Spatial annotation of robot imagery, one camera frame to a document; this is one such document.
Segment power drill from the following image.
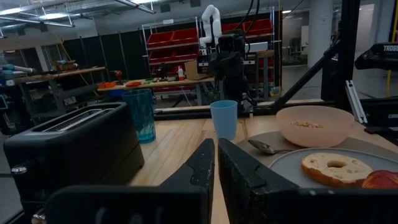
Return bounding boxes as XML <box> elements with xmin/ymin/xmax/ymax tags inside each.
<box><xmin>110</xmin><ymin>70</ymin><xmax>124</xmax><ymax>85</ymax></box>

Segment blue-grey cylinder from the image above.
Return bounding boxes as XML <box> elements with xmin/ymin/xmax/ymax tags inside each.
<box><xmin>0</xmin><ymin>63</ymin><xmax>37</xmax><ymax>75</ymax></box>

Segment teal patterned tumbler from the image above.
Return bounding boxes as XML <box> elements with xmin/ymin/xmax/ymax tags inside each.
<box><xmin>121</xmin><ymin>89</ymin><xmax>157</xmax><ymax>144</ymax></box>

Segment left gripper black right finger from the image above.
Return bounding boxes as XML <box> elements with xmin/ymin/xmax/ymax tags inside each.
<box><xmin>217</xmin><ymin>138</ymin><xmax>398</xmax><ymax>224</ymax></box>

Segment light blue plastic cup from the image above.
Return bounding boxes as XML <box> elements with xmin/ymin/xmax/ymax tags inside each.
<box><xmin>210</xmin><ymin>100</ymin><xmax>239</xmax><ymax>141</ymax></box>

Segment silver aluminium rail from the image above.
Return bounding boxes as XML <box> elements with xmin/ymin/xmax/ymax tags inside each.
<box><xmin>345</xmin><ymin>80</ymin><xmax>368</xmax><ymax>124</ymax></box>

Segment white building column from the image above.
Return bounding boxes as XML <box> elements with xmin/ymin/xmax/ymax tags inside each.
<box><xmin>307</xmin><ymin>0</ymin><xmax>334</xmax><ymax>68</ymax></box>

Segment black diagonal frame brace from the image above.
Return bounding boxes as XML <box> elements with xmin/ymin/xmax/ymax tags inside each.
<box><xmin>269</xmin><ymin>40</ymin><xmax>341</xmax><ymax>114</ymax></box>

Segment red storage bin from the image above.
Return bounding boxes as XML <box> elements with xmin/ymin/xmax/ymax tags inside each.
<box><xmin>171</xmin><ymin>27</ymin><xmax>199</xmax><ymax>44</ymax></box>
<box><xmin>146</xmin><ymin>30</ymin><xmax>174</xmax><ymax>48</ymax></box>
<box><xmin>242</xmin><ymin>18</ymin><xmax>274</xmax><ymax>35</ymax></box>

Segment black vertical frame post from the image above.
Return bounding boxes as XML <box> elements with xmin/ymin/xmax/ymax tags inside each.
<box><xmin>335</xmin><ymin>0</ymin><xmax>361</xmax><ymax>110</ymax></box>

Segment long wooden workbench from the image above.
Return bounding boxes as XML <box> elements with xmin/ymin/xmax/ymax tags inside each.
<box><xmin>97</xmin><ymin>76</ymin><xmax>218</xmax><ymax>106</ymax></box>

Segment black overhead cables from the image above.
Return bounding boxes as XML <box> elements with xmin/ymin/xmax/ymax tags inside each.
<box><xmin>229</xmin><ymin>0</ymin><xmax>262</xmax><ymax>38</ymax></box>

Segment wooden workbench with dark legs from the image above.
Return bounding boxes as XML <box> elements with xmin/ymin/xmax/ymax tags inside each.
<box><xmin>14</xmin><ymin>66</ymin><xmax>106</xmax><ymax>119</ymax></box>

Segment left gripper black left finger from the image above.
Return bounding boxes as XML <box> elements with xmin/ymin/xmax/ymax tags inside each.
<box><xmin>45</xmin><ymin>138</ymin><xmax>216</xmax><ymax>224</ymax></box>

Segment yellow hanging cable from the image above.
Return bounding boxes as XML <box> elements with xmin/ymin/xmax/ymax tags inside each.
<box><xmin>385</xmin><ymin>0</ymin><xmax>398</xmax><ymax>97</ymax></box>

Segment black table frame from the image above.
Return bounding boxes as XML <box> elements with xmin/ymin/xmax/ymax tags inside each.
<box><xmin>154</xmin><ymin>98</ymin><xmax>340</xmax><ymax>121</ymax></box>

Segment brown cardboard box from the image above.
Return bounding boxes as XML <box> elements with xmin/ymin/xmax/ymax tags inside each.
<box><xmin>183</xmin><ymin>60</ymin><xmax>210</xmax><ymax>81</ymax></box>

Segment red apple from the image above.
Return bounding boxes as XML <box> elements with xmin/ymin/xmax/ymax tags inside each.
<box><xmin>361</xmin><ymin>169</ymin><xmax>398</xmax><ymax>190</ymax></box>

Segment sliced bagel half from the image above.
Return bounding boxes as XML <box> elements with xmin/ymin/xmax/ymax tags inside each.
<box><xmin>300</xmin><ymin>152</ymin><xmax>374</xmax><ymax>189</ymax></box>

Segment metal shelf rack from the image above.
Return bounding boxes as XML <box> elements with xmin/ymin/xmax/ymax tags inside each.
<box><xmin>141</xmin><ymin>7</ymin><xmax>276</xmax><ymax>94</ymax></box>

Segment black toaster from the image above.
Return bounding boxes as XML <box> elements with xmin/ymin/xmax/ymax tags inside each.
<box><xmin>2</xmin><ymin>101</ymin><xmax>146</xmax><ymax>224</ymax></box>

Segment pale pink bowl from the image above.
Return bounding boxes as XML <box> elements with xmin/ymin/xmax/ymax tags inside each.
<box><xmin>275</xmin><ymin>105</ymin><xmax>356</xmax><ymax>148</ymax></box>

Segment grey-beige round placemat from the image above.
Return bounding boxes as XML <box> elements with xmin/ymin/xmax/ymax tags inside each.
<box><xmin>235</xmin><ymin>130</ymin><xmax>398</xmax><ymax>169</ymax></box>

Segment grey round plate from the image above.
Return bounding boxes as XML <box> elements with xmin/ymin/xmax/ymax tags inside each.
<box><xmin>269</xmin><ymin>147</ymin><xmax>398</xmax><ymax>190</ymax></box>

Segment cereal pieces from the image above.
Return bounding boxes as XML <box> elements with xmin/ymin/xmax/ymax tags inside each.
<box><xmin>290</xmin><ymin>121</ymin><xmax>324</xmax><ymax>129</ymax></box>

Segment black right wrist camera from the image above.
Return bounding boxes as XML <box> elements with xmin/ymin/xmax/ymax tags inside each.
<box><xmin>217</xmin><ymin>33</ymin><xmax>246</xmax><ymax>54</ymax></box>

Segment silver metal spoon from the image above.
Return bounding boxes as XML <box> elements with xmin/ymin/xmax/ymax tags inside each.
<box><xmin>248</xmin><ymin>139</ymin><xmax>295</xmax><ymax>156</ymax></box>

